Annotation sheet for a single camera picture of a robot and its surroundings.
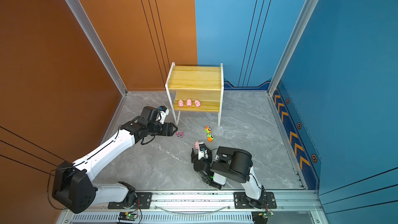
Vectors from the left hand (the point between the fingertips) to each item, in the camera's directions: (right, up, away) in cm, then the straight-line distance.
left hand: (173, 126), depth 83 cm
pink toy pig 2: (+8, +13, +7) cm, 17 cm away
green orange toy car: (+20, -8, +10) cm, 24 cm away
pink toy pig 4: (+13, -12, +7) cm, 19 cm away
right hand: (+13, -14, +7) cm, 20 cm away
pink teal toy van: (+2, -6, +11) cm, 13 cm away
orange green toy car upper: (+19, -4, +14) cm, 24 cm away
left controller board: (-18, -40, -12) cm, 45 cm away
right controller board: (+43, -40, -13) cm, 60 cm away
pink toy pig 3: (+13, +13, +6) cm, 19 cm away
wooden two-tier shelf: (+15, +20, -6) cm, 25 cm away
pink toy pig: (+3, +13, +7) cm, 15 cm away
